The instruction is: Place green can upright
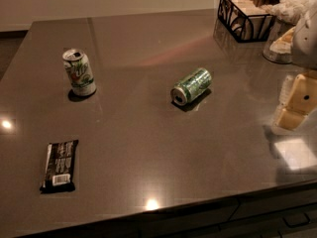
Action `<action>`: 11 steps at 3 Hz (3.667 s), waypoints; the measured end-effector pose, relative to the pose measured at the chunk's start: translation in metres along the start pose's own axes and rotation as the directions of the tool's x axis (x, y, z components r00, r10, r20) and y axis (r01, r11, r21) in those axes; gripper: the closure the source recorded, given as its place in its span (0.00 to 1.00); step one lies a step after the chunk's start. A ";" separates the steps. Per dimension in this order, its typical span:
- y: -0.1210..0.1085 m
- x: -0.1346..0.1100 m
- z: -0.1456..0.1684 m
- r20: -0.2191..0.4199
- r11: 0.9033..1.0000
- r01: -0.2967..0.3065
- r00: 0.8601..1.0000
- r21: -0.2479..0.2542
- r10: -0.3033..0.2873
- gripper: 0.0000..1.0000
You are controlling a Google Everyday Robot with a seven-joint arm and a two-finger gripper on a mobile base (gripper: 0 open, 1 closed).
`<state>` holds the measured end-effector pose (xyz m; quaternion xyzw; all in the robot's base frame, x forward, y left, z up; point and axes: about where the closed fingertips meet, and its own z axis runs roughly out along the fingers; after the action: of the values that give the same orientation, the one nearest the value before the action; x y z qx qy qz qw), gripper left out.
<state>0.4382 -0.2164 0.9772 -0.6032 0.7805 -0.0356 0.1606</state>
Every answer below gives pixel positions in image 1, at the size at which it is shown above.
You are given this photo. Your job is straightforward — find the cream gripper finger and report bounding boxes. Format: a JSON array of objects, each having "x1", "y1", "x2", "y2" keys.
[{"x1": 274, "y1": 70, "x2": 317, "y2": 131}]

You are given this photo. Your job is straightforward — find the green soda can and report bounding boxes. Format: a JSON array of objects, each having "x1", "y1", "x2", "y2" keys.
[{"x1": 170, "y1": 67, "x2": 212, "y2": 106}]

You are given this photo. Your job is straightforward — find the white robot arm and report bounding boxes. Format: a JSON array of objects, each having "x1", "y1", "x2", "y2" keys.
[{"x1": 273, "y1": 4, "x2": 317, "y2": 131}]

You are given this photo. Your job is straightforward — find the white 7up can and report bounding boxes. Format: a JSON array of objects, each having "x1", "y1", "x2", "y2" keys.
[{"x1": 62, "y1": 49, "x2": 96, "y2": 97}]

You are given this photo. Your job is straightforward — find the clear glass jar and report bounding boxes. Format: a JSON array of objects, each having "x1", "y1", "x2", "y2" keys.
[{"x1": 263, "y1": 18, "x2": 295, "y2": 64}]

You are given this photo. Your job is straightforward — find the crumpled white plastic bags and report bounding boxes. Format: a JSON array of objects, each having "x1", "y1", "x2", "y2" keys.
[{"x1": 264, "y1": 0, "x2": 317, "y2": 25}]

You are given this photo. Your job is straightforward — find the black snack bar wrapper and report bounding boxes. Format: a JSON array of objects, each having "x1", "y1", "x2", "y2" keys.
[{"x1": 40, "y1": 140, "x2": 78, "y2": 193}]

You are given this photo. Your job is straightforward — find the black wire napkin basket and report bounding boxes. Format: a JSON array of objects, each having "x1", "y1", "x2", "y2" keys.
[{"x1": 218, "y1": 0, "x2": 274, "y2": 43}]

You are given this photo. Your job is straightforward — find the black drawer handle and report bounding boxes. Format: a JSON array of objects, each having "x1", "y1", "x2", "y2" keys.
[{"x1": 283, "y1": 213, "x2": 311, "y2": 228}]

